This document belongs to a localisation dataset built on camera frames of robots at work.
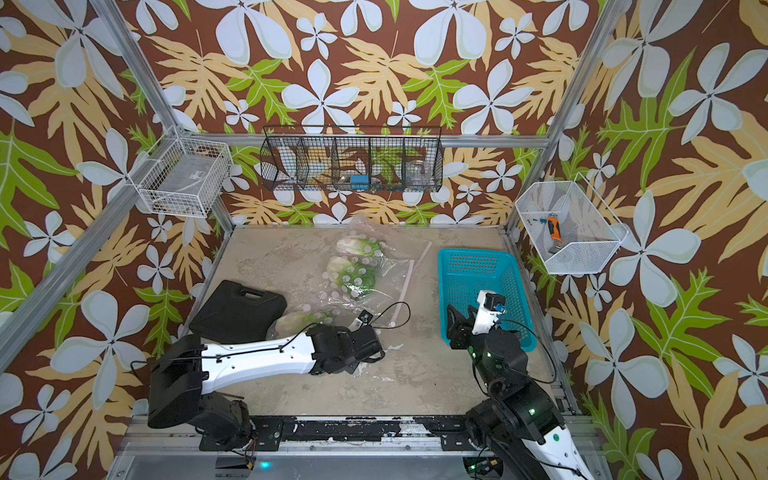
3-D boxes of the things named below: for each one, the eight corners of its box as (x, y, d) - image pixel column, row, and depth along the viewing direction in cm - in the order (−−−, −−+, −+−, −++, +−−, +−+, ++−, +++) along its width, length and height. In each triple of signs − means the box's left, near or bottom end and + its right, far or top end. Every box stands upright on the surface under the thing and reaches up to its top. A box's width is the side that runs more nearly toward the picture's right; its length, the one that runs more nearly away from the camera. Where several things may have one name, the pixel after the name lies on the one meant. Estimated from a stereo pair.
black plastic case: (197, 338, 92) (186, 330, 87) (227, 290, 103) (219, 280, 98) (267, 352, 89) (260, 344, 84) (290, 301, 101) (285, 292, 96)
